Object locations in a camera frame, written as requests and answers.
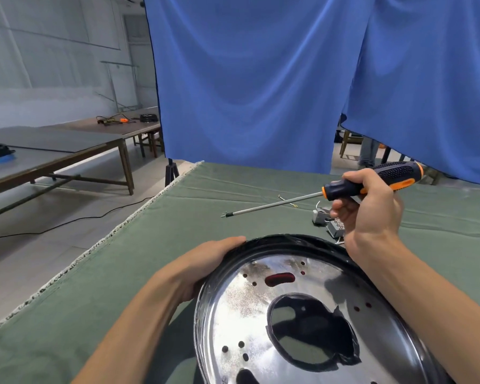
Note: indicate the person's left hand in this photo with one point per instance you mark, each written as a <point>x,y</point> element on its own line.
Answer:
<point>192,267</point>

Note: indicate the person's right hand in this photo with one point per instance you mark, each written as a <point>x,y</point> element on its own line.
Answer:
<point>374,215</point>

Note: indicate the person's right thumb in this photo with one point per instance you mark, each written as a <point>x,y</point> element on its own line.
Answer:
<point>360,175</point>

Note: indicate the person's left fingers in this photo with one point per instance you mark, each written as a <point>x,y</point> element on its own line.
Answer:
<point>226,243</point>

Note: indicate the shiny round metal pan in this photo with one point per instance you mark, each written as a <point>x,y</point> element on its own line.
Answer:
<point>240,315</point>

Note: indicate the person's right forearm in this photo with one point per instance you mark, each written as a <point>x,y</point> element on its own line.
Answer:
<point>432,307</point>

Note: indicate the person's left forearm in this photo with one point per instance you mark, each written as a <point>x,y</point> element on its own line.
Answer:
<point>140,331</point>

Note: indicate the wooden chair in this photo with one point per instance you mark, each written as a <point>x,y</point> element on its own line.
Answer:
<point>348,141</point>

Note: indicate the small grey metal part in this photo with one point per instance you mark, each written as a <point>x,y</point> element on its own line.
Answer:
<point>336,228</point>
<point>320,216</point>

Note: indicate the green table cloth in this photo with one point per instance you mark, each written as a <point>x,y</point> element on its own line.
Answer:
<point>144,255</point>

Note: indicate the black tripod legs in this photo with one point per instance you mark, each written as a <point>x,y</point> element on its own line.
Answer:
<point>171,171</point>

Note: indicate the blue curtain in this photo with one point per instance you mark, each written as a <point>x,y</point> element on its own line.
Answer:
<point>432,83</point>
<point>244,75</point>

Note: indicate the long wooden table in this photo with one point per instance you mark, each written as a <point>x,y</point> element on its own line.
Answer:
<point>120,127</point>
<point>44,149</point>

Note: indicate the orange black tool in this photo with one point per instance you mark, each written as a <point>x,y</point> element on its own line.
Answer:
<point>114,120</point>

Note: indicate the metal rack frame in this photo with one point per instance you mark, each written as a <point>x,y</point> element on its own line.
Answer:
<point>118,81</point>

